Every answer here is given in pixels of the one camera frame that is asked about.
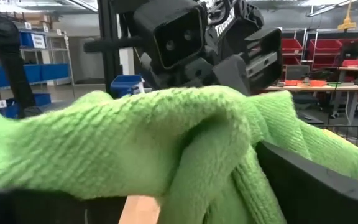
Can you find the yellow hanging power outlet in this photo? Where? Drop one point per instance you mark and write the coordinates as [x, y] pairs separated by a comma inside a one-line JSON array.
[[347, 23]]

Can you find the blue bin with white label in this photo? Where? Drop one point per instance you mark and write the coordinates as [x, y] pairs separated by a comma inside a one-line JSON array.
[[25, 39]]

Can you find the black metal rig frame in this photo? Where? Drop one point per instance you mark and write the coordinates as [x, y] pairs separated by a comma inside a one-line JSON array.
[[109, 46]]

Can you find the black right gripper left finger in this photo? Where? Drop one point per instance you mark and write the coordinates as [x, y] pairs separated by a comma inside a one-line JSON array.
[[42, 208]]

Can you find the green microfiber towel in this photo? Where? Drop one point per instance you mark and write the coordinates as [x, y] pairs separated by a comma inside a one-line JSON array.
[[104, 140]]

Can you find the blue lidded bin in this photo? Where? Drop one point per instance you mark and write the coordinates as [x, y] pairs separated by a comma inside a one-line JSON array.
[[124, 85]]

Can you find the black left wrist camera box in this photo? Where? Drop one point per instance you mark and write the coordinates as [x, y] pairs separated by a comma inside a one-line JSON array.
[[179, 34]]

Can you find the small black monitor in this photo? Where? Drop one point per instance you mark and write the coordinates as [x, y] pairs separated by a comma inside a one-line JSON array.
[[353, 49]]

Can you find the grey monitor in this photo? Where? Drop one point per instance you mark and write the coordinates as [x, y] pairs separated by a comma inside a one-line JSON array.
[[297, 72]]

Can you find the long wooden workbench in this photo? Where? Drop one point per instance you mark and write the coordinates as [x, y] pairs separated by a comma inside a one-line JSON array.
[[322, 88]]

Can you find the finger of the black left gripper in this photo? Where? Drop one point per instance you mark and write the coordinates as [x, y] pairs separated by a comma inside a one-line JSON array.
[[172, 77], [232, 73]]

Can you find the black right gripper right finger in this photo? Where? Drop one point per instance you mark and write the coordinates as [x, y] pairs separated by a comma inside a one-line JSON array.
[[322, 199]]

